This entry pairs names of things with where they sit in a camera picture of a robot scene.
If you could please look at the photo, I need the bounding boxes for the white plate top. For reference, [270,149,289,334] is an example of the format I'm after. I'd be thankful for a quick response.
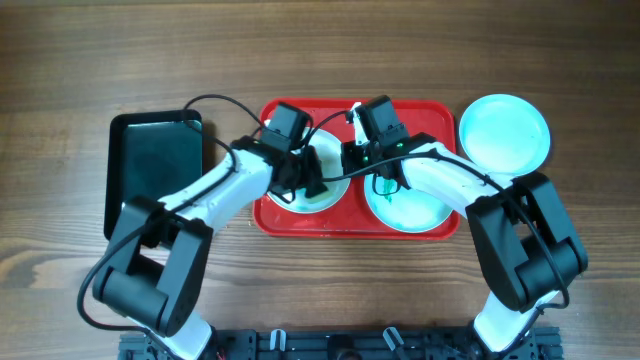
[267,130,350,214]

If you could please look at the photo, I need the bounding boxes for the light blue plate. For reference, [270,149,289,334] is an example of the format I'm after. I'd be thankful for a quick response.
[364,175,453,234]
[458,94,551,176]

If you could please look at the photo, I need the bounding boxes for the green yellow sponge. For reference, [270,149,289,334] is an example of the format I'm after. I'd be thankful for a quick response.
[305,192,328,202]

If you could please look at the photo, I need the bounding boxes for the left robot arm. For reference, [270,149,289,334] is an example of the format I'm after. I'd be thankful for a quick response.
[78,136,321,359]

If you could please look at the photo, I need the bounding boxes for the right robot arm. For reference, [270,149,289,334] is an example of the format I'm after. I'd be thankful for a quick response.
[341,133,588,355]

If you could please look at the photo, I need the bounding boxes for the red plastic tray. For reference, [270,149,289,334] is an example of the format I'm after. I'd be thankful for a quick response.
[252,98,460,241]

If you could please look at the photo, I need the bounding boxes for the black water tray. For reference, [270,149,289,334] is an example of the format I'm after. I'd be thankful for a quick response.
[103,110,203,239]

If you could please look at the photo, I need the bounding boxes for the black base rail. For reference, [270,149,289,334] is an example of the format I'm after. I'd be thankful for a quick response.
[117,327,564,360]

